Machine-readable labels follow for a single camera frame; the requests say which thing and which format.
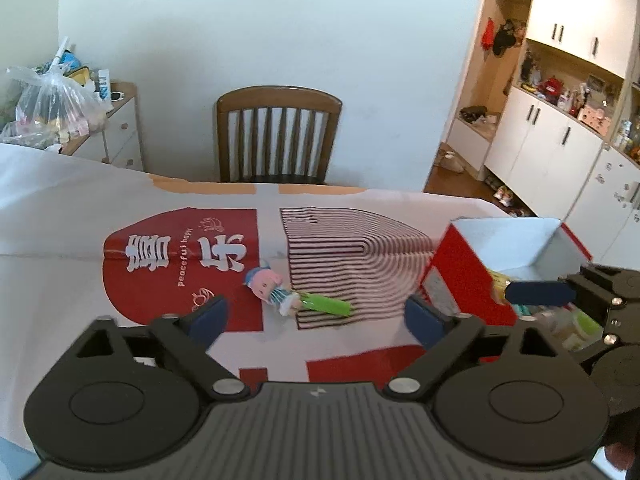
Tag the red hanging garment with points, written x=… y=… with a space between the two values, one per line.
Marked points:
x=488 y=35

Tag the pale slippers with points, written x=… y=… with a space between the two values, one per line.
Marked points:
x=450 y=161

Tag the person's right hand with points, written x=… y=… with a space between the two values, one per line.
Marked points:
x=620 y=456

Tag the white blue tube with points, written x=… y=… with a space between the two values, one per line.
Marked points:
x=104 y=87

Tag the small white drawer cabinet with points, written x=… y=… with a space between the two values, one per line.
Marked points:
x=122 y=130

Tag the black hanging bag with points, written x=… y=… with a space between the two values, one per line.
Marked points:
x=505 y=40

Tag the toothpick jar with green lid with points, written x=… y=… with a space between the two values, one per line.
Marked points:
x=575 y=330

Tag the pair of shoes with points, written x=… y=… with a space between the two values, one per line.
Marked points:
x=502 y=195

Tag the red white printed paper sheet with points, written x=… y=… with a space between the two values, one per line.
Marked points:
x=60 y=220

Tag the pink-haired doll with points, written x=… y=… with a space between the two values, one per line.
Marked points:
x=262 y=282

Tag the red toy on shelf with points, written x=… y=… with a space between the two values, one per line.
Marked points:
x=550 y=87

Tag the black item on bench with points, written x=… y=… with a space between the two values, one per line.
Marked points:
x=472 y=112

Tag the brown wooden chair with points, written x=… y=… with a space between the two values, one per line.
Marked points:
x=277 y=97

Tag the clear plastic bag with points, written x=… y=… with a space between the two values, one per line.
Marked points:
x=50 y=105

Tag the pink decorated box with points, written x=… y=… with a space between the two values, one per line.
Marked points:
x=595 y=119

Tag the red cardboard box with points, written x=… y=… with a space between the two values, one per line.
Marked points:
x=460 y=270

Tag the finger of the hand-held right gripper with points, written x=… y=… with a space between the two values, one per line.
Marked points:
x=540 y=292
x=620 y=325

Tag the blue yellow toy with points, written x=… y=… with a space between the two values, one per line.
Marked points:
x=75 y=65

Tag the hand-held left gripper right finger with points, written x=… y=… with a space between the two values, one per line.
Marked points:
x=425 y=320

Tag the white wall cabinet unit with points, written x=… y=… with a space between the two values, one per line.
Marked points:
x=580 y=0

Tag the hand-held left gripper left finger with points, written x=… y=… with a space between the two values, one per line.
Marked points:
x=210 y=320

